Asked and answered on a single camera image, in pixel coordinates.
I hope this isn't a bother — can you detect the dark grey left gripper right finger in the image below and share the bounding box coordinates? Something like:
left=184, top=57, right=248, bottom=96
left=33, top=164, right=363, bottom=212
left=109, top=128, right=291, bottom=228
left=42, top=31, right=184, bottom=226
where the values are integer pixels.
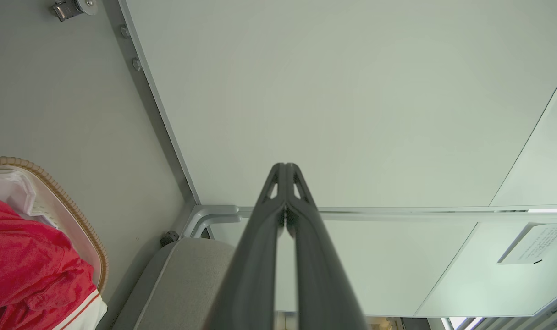
left=285, top=163, right=369, bottom=330

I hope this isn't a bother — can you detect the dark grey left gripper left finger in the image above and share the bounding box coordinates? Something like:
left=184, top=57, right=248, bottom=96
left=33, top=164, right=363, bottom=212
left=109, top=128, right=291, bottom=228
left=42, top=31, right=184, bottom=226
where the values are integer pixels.
left=205, top=163, right=286, bottom=330

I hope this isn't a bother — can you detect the red garment with white hem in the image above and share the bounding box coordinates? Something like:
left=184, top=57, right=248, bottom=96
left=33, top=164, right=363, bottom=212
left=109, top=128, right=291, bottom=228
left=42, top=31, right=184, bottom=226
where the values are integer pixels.
left=0, top=196, right=108, bottom=330

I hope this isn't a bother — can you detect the white partition panel with sign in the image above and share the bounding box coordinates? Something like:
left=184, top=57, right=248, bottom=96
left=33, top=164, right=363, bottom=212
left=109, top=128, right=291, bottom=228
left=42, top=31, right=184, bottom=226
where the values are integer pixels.
left=414, top=209, right=557, bottom=319

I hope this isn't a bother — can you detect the wicker laundry basket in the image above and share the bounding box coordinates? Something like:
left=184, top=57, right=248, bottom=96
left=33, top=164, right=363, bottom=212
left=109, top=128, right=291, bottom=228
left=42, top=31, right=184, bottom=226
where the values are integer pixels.
left=0, top=156, right=109, bottom=296

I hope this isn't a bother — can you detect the large white partition panel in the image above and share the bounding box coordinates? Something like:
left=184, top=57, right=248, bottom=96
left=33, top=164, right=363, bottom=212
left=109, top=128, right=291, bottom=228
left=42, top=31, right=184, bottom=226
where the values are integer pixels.
left=117, top=0, right=557, bottom=212

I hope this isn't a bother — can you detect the white paper sign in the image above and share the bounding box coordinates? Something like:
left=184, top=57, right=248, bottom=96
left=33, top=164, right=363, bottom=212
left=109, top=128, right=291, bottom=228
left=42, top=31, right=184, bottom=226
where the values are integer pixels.
left=497, top=222, right=557, bottom=265

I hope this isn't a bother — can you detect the white cloth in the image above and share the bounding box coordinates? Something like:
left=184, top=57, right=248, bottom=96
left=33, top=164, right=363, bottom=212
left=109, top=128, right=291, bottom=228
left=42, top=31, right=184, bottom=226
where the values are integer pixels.
left=0, top=170, right=59, bottom=228

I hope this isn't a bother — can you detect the silver caster wheel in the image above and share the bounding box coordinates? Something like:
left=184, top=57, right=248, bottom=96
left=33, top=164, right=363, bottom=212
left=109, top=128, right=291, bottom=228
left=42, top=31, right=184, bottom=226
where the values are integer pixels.
left=50, top=0, right=98, bottom=22

